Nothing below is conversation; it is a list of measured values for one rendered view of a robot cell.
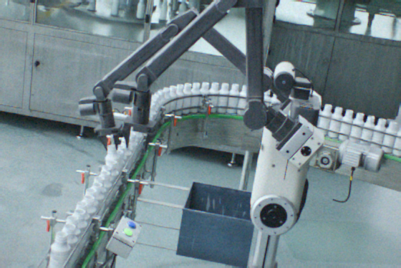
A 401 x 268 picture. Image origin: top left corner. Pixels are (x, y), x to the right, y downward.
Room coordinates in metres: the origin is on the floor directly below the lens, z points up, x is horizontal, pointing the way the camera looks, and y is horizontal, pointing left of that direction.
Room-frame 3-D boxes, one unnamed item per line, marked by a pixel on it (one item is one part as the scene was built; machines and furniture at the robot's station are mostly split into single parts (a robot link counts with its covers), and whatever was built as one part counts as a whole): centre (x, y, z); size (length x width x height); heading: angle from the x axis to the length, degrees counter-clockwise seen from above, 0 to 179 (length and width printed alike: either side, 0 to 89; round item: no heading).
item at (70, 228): (2.27, 0.38, 1.08); 0.06 x 0.06 x 0.17
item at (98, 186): (2.62, 0.35, 1.08); 0.06 x 0.06 x 0.17
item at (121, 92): (2.45, 0.26, 1.60); 0.12 x 0.09 x 0.12; 86
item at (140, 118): (2.45, 0.22, 1.51); 0.10 x 0.07 x 0.07; 85
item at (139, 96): (2.45, 0.22, 1.57); 0.07 x 0.06 x 0.07; 86
